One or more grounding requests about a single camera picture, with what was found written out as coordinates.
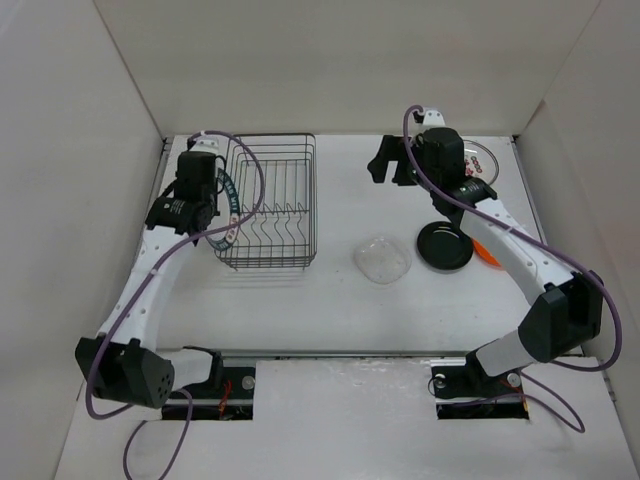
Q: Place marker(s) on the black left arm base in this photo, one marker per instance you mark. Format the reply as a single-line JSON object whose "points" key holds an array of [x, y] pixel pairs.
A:
{"points": [[228, 397]]}

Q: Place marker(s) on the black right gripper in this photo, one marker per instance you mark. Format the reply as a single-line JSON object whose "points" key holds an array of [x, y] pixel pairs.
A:
{"points": [[395, 148]]}

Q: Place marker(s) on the orange round plate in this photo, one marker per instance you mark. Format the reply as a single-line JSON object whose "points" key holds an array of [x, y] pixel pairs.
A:
{"points": [[484, 254]]}

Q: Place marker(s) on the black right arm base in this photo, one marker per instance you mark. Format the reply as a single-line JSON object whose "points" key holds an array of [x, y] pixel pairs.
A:
{"points": [[461, 393]]}

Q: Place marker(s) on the grey wire dish rack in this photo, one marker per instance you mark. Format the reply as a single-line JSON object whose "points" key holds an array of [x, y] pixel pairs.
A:
{"points": [[283, 232]]}

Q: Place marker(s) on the green rimmed white plate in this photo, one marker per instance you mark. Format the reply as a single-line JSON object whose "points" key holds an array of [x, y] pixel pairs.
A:
{"points": [[231, 233]]}

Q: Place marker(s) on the clear glass plate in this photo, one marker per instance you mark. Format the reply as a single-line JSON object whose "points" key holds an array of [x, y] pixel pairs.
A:
{"points": [[383, 259]]}

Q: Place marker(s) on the white plate red characters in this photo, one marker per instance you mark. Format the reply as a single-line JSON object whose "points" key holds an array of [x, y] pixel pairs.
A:
{"points": [[480, 162]]}

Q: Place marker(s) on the black round plate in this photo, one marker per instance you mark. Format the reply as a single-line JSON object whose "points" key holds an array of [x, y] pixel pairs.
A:
{"points": [[442, 246]]}

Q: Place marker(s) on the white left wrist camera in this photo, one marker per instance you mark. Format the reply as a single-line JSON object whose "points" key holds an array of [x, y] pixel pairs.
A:
{"points": [[204, 142]]}

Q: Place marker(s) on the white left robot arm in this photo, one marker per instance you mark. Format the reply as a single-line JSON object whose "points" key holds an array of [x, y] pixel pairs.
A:
{"points": [[122, 363]]}

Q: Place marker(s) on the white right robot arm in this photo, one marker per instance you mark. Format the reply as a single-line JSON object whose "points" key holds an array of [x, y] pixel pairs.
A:
{"points": [[565, 300]]}

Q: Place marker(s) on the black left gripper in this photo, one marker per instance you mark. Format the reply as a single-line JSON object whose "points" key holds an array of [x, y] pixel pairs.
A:
{"points": [[214, 192]]}

